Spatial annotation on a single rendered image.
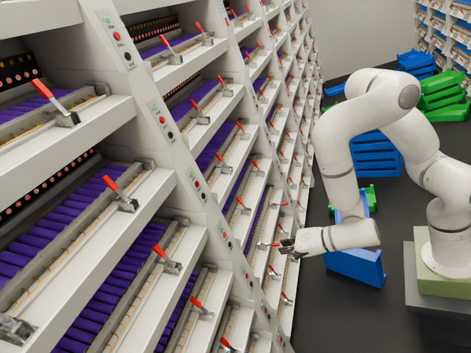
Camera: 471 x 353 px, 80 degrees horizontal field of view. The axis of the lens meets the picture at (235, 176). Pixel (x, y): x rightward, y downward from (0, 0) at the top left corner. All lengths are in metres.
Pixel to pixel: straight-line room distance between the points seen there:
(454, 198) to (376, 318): 0.80
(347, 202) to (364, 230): 0.13
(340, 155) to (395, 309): 1.00
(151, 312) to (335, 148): 0.58
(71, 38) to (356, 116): 0.65
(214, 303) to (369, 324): 0.89
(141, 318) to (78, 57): 0.58
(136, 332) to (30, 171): 0.37
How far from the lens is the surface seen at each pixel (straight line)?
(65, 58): 0.77
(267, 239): 1.28
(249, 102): 1.35
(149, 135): 0.71
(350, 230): 0.96
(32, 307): 0.56
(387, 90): 0.72
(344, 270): 1.71
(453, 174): 0.99
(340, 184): 0.82
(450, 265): 1.27
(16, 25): 0.60
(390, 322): 1.59
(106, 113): 0.62
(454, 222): 1.11
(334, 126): 0.75
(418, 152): 0.91
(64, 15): 0.67
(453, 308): 1.31
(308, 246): 0.99
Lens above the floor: 1.37
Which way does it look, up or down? 27 degrees down
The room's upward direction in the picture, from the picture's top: 24 degrees counter-clockwise
